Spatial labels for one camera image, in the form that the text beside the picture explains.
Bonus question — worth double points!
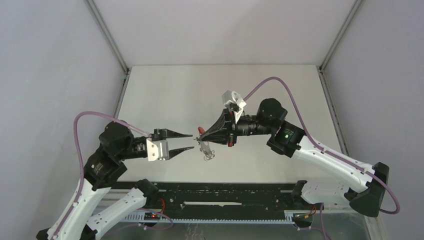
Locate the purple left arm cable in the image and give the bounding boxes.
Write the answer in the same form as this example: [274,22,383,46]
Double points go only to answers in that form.
[46,111,153,240]

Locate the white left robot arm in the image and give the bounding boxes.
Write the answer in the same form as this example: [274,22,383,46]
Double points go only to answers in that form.
[36,121,191,240]

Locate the left aluminium frame post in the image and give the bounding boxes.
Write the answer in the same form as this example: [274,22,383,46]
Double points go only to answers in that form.
[84,0,130,75]

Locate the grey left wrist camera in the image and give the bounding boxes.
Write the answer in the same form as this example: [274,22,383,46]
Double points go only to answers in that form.
[146,138,170,162]

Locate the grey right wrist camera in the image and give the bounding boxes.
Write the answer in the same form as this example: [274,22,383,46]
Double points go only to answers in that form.
[222,90,247,124]

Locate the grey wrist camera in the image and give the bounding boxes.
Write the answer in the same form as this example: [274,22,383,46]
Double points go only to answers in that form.
[146,138,170,162]
[222,90,247,124]

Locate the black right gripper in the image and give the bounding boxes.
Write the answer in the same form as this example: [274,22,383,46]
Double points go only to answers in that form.
[199,107,274,148]

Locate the grey aluminium frame rail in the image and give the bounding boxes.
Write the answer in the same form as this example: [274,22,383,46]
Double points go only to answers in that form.
[317,0,366,155]

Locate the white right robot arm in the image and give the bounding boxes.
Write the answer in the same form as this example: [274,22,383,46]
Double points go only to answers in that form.
[198,98,390,218]

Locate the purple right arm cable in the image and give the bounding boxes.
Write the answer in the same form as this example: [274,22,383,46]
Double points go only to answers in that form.
[243,76,401,215]

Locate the white slotted cable duct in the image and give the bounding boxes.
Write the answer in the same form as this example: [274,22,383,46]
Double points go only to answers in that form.
[114,211,314,225]

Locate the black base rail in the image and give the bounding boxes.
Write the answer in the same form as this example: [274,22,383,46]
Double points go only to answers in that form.
[99,180,324,222]

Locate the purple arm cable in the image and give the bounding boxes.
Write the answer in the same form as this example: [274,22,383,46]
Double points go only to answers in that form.
[243,76,401,215]
[46,111,153,240]

